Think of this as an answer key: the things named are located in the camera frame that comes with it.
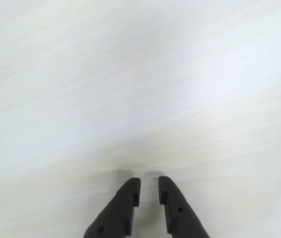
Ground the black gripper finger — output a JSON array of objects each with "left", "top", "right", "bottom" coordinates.
[
  {"left": 83, "top": 177, "right": 141, "bottom": 238},
  {"left": 158, "top": 176, "right": 211, "bottom": 238}
]

